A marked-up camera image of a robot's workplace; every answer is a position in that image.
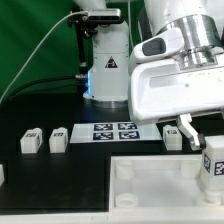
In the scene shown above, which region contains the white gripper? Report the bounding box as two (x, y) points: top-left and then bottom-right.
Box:
(129, 54), (224, 150)

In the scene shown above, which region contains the white square tabletop part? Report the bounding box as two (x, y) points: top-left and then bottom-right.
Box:
(109, 155), (224, 212)

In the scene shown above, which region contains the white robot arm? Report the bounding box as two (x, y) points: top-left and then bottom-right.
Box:
(73, 0), (224, 150)

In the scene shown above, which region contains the white marker sheet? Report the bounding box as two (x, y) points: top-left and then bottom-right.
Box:
(70, 122), (162, 144)

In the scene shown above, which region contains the white obstacle fixture left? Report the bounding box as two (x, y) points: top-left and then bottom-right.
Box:
(0, 164), (5, 187)

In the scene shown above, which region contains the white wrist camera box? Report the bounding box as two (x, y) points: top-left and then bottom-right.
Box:
(128, 27), (185, 73)

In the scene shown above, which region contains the black camera on stand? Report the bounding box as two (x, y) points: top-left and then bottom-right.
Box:
(67, 9), (124, 68)

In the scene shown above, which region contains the white camera cable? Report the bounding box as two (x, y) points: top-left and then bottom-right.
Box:
(0, 10), (89, 106)

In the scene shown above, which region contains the black cable bundle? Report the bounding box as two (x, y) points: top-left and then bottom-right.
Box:
(6, 74), (89, 101)

